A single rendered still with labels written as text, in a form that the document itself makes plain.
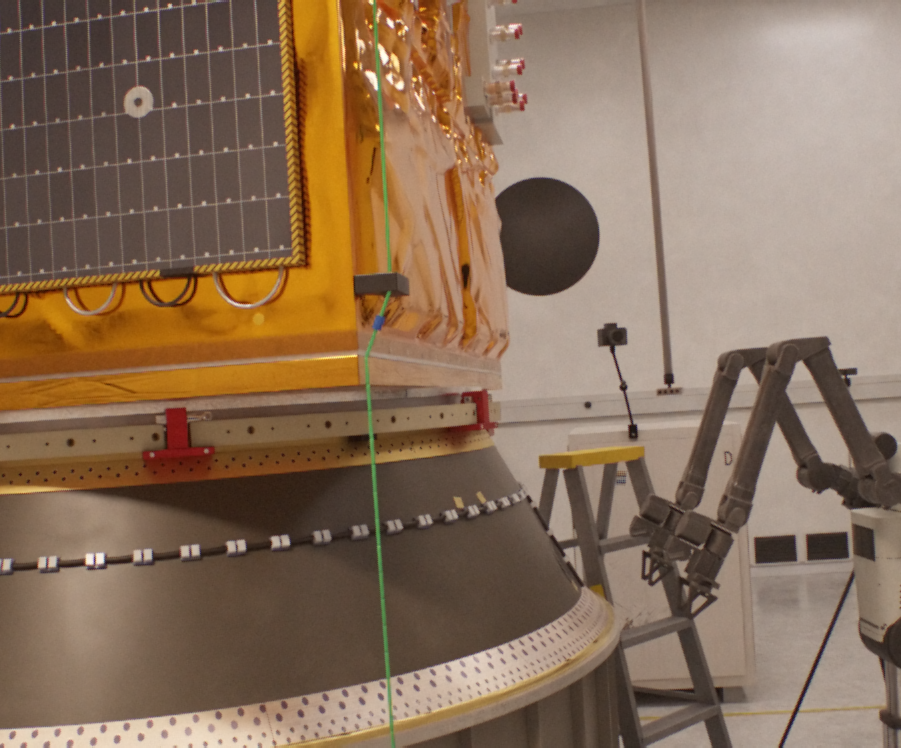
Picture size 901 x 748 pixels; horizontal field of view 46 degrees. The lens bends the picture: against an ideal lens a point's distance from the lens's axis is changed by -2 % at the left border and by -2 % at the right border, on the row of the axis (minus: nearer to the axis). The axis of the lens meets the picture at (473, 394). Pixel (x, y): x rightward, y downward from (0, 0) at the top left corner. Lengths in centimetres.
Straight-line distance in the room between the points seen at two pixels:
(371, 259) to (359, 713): 77
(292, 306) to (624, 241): 834
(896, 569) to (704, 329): 727
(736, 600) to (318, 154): 462
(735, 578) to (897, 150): 544
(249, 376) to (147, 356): 18
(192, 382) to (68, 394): 22
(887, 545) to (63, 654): 187
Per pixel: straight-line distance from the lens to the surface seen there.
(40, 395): 190
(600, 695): 255
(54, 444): 203
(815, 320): 1006
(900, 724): 294
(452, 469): 233
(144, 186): 180
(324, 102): 177
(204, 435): 201
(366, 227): 176
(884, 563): 279
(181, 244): 176
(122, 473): 204
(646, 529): 293
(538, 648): 224
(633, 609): 599
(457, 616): 212
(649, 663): 605
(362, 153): 178
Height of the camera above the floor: 171
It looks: level
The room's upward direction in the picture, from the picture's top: 4 degrees counter-clockwise
